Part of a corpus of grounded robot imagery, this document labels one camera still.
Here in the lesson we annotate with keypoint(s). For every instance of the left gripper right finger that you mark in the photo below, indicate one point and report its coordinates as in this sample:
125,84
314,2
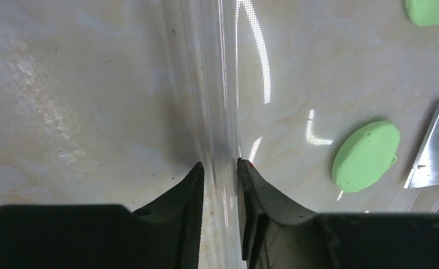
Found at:
277,232

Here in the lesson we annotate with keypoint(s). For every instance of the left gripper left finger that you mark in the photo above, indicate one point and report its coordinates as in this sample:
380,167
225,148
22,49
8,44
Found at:
165,233

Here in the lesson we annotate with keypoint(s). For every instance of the clear plastic tray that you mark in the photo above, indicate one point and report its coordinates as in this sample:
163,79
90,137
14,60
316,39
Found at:
284,84

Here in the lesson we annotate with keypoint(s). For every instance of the green dough lump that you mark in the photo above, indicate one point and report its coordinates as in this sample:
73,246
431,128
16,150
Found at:
423,12

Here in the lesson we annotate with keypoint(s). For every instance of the round cut green wrapper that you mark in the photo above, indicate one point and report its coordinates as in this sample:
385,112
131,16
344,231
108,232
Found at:
365,156

